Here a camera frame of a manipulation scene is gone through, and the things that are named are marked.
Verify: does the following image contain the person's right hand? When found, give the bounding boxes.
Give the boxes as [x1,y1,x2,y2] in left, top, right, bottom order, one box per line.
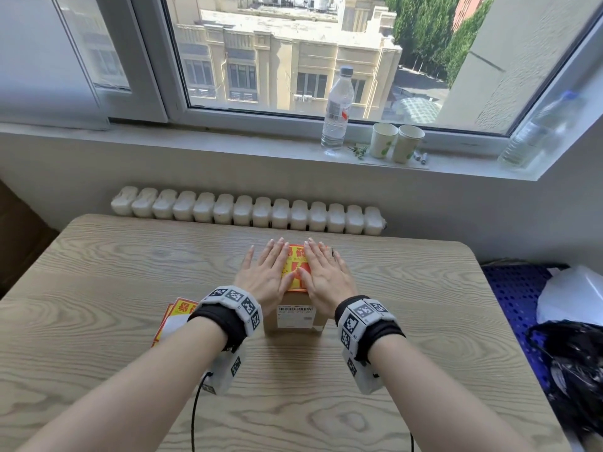
[297,237,360,320]

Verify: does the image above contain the person's left hand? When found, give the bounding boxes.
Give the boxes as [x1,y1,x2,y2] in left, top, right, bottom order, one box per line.
[234,237,301,317]

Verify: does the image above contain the orange yellow sticker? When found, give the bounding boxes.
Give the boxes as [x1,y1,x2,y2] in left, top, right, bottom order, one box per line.
[281,244,312,293]

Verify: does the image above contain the brown cardboard box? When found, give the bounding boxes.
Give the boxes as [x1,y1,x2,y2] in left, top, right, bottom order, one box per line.
[262,244,334,336]

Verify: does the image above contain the person's right forearm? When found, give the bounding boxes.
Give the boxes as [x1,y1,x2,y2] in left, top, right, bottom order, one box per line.
[367,335,535,452]

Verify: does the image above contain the person's left forearm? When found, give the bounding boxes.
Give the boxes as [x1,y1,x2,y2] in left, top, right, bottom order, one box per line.
[16,316,229,452]

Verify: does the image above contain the white shipping label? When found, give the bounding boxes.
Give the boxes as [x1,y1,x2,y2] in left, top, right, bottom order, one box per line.
[276,305,316,329]

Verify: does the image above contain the white radiator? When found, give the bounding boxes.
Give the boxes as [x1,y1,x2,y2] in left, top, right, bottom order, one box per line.
[111,186,388,237]

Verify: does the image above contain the stack of red yellow stickers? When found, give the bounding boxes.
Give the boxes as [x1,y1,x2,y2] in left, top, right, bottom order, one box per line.
[151,297,199,348]

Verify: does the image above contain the white windowsill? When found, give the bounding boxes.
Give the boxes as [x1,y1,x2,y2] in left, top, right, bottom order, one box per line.
[0,121,543,182]

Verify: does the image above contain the white paper cup green print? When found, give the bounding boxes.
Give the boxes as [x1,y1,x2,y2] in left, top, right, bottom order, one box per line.
[369,122,399,159]
[392,124,426,164]

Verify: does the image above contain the clear water bottle red label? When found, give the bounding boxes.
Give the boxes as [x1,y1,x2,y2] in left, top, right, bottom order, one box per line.
[321,66,355,157]

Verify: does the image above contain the blue perforated plastic crate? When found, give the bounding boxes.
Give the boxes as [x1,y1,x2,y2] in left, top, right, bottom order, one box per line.
[481,262,567,397]

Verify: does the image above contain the beige building outside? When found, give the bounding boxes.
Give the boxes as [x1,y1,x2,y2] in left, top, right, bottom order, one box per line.
[165,0,403,121]

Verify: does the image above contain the brown wooden furniture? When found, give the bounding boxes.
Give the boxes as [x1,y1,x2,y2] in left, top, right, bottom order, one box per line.
[0,180,60,300]

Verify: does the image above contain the white plastic bag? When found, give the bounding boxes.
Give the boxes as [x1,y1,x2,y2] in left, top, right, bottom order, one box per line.
[536,265,603,328]

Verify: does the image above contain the clear plastic bottle blue cap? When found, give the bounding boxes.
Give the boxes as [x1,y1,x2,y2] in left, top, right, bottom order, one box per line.
[498,90,585,171]

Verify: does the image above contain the green trees outside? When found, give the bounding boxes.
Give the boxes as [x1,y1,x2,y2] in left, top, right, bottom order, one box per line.
[385,0,496,88]

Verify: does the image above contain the black plastic bag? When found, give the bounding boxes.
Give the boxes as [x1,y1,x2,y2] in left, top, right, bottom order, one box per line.
[524,320,603,441]

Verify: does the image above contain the white marker wrist camera rig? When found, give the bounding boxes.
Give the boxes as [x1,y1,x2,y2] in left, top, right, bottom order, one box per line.
[199,285,263,396]
[336,299,399,396]

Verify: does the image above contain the black wrist strap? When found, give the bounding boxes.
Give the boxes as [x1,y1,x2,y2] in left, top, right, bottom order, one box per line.
[187,303,247,352]
[334,295,407,366]

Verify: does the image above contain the white window frame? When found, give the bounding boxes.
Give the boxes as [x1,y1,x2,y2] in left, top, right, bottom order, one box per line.
[0,0,603,158]

